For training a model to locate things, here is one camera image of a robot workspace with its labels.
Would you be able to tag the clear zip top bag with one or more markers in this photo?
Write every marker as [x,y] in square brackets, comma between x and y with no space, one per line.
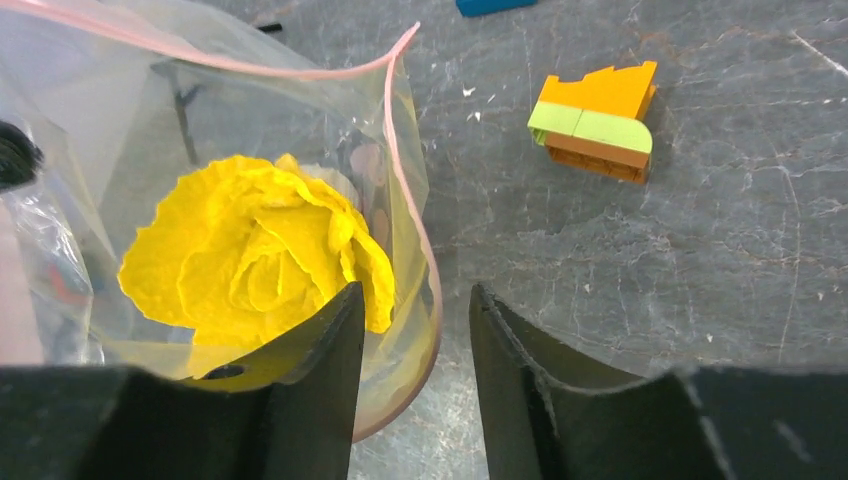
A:
[80,173]

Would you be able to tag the yellow toy cabbage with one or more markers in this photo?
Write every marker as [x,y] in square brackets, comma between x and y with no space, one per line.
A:
[244,250]

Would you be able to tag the orange green yellow block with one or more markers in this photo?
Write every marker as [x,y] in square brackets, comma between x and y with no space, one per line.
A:
[597,124]

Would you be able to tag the grey microphone on tripod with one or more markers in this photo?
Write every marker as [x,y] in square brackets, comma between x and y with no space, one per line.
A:
[216,111]

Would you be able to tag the dark blue flat block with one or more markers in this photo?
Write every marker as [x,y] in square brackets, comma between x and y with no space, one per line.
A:
[478,8]

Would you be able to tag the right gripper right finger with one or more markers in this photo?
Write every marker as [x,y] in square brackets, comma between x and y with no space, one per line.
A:
[551,412]

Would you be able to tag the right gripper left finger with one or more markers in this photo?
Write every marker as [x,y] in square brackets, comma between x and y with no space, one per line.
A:
[290,405]

